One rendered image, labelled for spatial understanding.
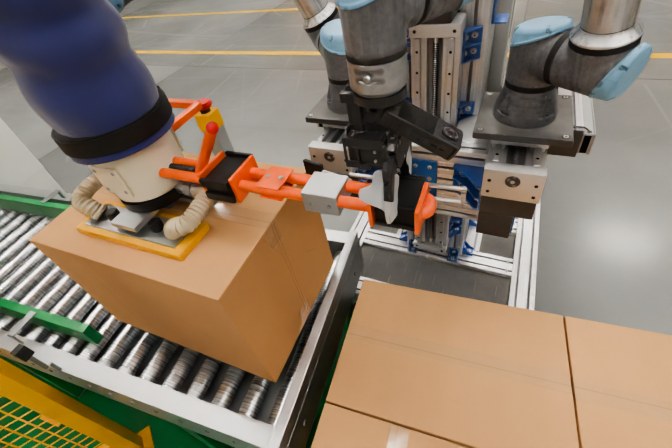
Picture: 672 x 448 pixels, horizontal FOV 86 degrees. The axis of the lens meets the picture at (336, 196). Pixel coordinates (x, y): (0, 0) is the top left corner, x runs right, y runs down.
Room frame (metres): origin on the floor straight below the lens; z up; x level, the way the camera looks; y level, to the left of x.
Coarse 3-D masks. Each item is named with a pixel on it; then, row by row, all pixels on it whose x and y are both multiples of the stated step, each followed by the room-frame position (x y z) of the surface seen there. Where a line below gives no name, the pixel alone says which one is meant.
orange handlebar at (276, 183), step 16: (192, 112) 0.93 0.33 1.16; (176, 128) 0.87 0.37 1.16; (176, 160) 0.69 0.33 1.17; (192, 160) 0.67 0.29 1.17; (160, 176) 0.66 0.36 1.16; (176, 176) 0.64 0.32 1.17; (192, 176) 0.62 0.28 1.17; (256, 176) 0.58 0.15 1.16; (272, 176) 0.55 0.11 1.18; (288, 176) 0.54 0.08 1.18; (304, 176) 0.53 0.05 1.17; (256, 192) 0.54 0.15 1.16; (272, 192) 0.52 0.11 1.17; (288, 192) 0.50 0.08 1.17; (352, 192) 0.48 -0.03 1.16; (352, 208) 0.44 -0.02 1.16; (432, 208) 0.39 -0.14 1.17
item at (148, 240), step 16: (112, 208) 0.69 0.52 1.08; (80, 224) 0.70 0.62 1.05; (96, 224) 0.68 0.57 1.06; (160, 224) 0.61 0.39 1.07; (112, 240) 0.62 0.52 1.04; (128, 240) 0.60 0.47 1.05; (144, 240) 0.59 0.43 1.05; (160, 240) 0.57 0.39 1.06; (176, 240) 0.56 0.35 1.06; (192, 240) 0.56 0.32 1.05; (176, 256) 0.52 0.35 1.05
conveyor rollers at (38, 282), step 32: (0, 224) 1.51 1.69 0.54; (32, 224) 1.46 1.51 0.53; (0, 256) 1.25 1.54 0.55; (32, 256) 1.20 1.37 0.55; (0, 288) 1.05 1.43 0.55; (32, 288) 1.01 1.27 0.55; (64, 288) 0.99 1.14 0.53; (0, 320) 0.88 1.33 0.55; (96, 320) 0.80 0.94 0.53; (96, 352) 0.68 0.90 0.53; (160, 352) 0.61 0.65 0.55; (192, 352) 0.59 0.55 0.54; (192, 384) 0.49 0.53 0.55; (224, 384) 0.47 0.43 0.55; (256, 384) 0.45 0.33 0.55; (288, 384) 0.43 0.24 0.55
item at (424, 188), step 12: (408, 180) 0.44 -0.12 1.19; (408, 192) 0.42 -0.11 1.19; (420, 192) 0.41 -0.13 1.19; (408, 204) 0.39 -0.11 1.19; (420, 204) 0.38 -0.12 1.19; (372, 216) 0.41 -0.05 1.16; (384, 216) 0.41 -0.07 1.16; (396, 216) 0.40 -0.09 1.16; (408, 216) 0.39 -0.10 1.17; (420, 216) 0.37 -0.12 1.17; (408, 228) 0.38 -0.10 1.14; (420, 228) 0.37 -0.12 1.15
